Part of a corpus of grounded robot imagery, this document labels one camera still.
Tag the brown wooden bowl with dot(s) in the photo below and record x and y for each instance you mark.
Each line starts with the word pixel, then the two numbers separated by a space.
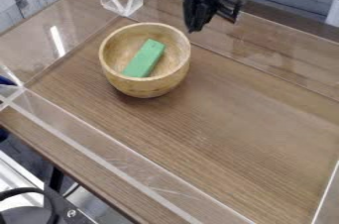
pixel 117 49

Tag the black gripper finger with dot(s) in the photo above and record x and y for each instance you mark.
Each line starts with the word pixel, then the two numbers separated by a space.
pixel 205 11
pixel 189 14

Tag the clear acrylic table barrier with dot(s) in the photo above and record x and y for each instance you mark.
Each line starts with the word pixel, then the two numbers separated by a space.
pixel 236 148

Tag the green rectangular block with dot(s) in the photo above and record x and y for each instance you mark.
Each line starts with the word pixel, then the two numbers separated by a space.
pixel 144 60

